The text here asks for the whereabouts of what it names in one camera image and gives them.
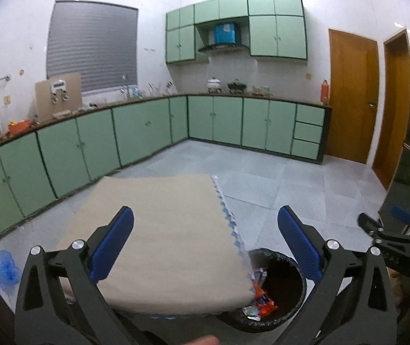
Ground blue plastic bag on floor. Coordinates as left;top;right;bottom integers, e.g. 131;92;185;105
0;249;22;292

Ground black wok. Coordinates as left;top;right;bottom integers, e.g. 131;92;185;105
227;79;247;94

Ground green lower kitchen cabinets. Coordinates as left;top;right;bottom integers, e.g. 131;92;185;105
0;95;332;236

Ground brown wooden door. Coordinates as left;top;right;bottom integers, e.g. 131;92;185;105
372;30;410;189
327;29;380;164

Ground orange plastic basin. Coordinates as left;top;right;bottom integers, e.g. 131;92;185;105
7;118;31;135

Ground black trash bin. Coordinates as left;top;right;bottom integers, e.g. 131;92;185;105
217;248;306;333

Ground orange thermos bottle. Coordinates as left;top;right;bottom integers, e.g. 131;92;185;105
320;80;330;105

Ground blue range hood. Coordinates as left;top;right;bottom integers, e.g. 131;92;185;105
198;22;249;53

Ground green upper wall cabinets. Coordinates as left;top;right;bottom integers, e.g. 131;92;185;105
165;0;308;65

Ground brown cardboard box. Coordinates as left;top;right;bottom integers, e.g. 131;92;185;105
35;73;82;122

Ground chrome sink faucet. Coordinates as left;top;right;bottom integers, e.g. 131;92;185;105
121;74;129;99

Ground white cooking pot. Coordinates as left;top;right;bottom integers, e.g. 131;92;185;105
206;77;222;93

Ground beige tablecloth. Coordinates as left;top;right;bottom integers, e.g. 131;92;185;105
58;175;254;316

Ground grey window blind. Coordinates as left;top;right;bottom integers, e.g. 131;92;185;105
46;0;139;92

